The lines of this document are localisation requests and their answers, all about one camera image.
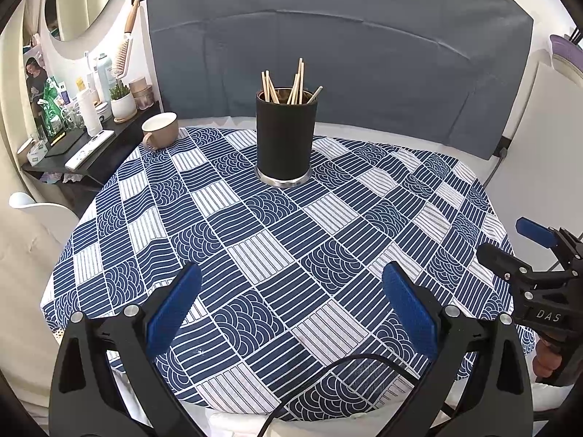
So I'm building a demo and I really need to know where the person right hand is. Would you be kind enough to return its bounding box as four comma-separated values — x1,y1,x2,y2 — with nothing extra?
533,338,562,379

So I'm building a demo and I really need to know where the white folded board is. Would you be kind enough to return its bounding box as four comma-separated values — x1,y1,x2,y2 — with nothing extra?
486,63,582,270

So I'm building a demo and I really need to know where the white chair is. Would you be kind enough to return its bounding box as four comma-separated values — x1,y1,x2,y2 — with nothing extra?
8,192,79,247

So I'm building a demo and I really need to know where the blue patterned tablecloth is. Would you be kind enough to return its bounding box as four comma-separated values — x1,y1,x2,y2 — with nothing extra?
40,127,513,421

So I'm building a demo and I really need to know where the white remote control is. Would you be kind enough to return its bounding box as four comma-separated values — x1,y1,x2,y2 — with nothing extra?
65,130,115,171

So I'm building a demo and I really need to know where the black side shelf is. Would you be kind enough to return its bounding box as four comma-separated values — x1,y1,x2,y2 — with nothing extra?
20,101,161,188

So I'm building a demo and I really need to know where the beige ceramic mug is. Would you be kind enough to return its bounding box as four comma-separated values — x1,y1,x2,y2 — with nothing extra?
141,113,179,150

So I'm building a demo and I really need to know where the grey fabric backdrop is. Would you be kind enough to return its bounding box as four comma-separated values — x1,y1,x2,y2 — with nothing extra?
147,0,533,159

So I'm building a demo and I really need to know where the small potted green plant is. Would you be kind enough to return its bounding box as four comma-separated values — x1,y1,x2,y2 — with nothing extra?
110,80,137,124

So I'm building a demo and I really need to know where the green bottle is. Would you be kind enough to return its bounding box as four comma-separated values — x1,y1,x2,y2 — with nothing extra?
38,77,64,137

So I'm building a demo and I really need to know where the white paper roll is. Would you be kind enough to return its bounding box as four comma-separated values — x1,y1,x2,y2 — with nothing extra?
77,89,103,138

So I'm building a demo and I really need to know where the black cylindrical utensil holder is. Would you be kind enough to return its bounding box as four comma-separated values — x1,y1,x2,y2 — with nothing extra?
255,92,318,188

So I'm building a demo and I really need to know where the black cable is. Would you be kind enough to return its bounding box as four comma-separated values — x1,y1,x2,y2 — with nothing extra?
255,351,420,437

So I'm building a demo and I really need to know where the wooden handled brush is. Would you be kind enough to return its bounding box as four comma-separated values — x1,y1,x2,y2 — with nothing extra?
113,0,140,80

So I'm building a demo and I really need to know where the round wall mirror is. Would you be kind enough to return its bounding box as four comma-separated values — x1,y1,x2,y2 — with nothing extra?
40,0,125,59

